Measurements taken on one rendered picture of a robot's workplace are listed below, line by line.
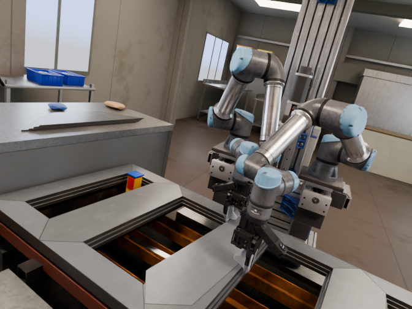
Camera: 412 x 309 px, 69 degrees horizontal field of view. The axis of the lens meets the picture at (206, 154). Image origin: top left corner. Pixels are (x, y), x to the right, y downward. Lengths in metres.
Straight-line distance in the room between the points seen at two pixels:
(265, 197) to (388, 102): 7.47
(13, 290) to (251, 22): 9.74
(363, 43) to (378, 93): 2.05
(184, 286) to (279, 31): 9.39
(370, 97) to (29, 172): 7.62
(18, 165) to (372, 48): 9.28
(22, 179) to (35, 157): 0.10
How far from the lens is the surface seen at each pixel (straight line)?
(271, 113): 1.35
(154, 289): 0.93
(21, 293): 1.09
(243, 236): 0.98
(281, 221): 1.76
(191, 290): 0.95
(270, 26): 10.08
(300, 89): 1.72
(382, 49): 9.84
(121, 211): 1.26
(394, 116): 8.32
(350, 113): 1.21
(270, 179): 0.89
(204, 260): 1.07
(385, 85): 8.26
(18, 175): 1.41
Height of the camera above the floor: 1.48
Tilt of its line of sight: 17 degrees down
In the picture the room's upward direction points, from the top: 12 degrees clockwise
